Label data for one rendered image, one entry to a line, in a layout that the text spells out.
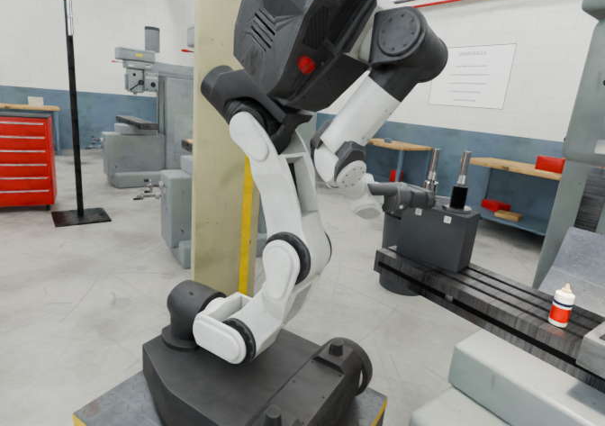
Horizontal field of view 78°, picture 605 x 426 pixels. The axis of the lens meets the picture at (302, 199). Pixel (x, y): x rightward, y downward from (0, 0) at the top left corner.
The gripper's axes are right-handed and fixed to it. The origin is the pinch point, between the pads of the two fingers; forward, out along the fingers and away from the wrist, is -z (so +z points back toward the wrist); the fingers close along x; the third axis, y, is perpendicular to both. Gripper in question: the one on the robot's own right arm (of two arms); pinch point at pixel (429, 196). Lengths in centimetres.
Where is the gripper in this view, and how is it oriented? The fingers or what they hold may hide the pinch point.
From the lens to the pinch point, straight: 124.3
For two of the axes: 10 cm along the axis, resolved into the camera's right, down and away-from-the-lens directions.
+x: -3.7, -2.6, 8.9
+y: -0.9, 9.6, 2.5
